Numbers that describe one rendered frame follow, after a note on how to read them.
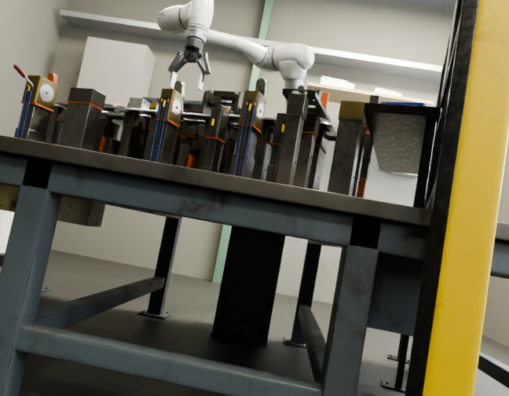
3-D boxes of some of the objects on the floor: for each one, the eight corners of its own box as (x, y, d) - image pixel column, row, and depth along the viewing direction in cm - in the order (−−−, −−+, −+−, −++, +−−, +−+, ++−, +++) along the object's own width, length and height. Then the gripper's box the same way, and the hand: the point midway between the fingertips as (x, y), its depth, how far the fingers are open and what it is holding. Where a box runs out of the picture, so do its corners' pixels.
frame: (-344, 353, 109) (-270, 103, 115) (27, 286, 269) (49, 182, 275) (730, 599, 90) (756, 284, 96) (442, 369, 250) (458, 256, 256)
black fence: (346, 573, 78) (465, -203, 91) (387, 355, 262) (425, 109, 275) (429, 609, 73) (542, -215, 86) (411, 361, 257) (448, 111, 270)
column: (218, 324, 262) (238, 217, 267) (268, 334, 259) (287, 225, 265) (210, 335, 231) (232, 214, 237) (266, 346, 229) (288, 224, 234)
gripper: (166, 36, 187) (155, 84, 185) (217, 37, 178) (207, 87, 176) (174, 45, 194) (165, 90, 192) (225, 45, 185) (215, 93, 183)
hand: (185, 86), depth 184 cm, fingers open, 13 cm apart
